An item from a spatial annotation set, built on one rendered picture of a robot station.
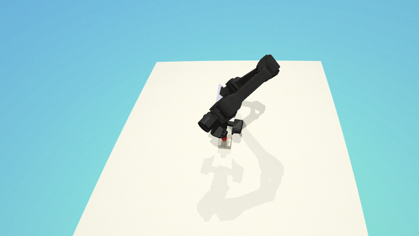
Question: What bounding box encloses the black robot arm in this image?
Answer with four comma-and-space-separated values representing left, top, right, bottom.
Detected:
198, 54, 280, 139

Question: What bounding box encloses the beige square block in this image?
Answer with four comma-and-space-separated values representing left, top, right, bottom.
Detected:
218, 134, 232, 150

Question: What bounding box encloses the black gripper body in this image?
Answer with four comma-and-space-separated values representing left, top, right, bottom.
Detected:
224, 119, 243, 134

